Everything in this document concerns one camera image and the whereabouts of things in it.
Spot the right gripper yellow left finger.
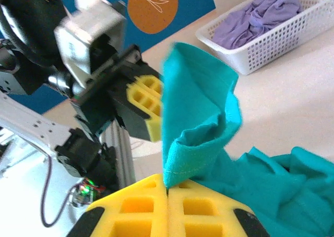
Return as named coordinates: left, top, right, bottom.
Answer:
left=66, top=173, right=168, bottom=237

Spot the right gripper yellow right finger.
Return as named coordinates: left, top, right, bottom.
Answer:
left=166, top=181, right=271, bottom=237

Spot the teal t-shirt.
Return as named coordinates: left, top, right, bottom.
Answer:
left=160, top=41, right=334, bottom=237

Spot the lavender crumpled garment pile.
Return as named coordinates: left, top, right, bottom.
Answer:
left=211, top=0, right=305, bottom=50

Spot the white plastic lattice basket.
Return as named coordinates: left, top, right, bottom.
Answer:
left=195, top=0, right=334, bottom=76

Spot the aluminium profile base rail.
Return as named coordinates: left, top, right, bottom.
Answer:
left=99, top=116, right=138, bottom=189

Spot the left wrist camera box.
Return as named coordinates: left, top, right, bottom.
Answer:
left=53, top=0, right=126, bottom=90

